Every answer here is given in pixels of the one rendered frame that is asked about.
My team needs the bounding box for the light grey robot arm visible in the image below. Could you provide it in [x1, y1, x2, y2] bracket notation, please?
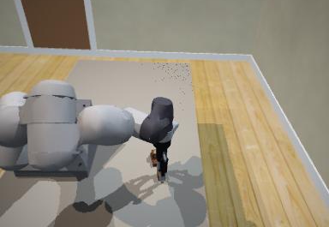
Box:
[0, 80, 179, 171]

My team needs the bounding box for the brown wooden tray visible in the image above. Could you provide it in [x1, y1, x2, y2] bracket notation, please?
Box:
[150, 152, 157, 167]

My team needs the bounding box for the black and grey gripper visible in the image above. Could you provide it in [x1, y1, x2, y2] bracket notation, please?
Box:
[153, 140, 171, 182]

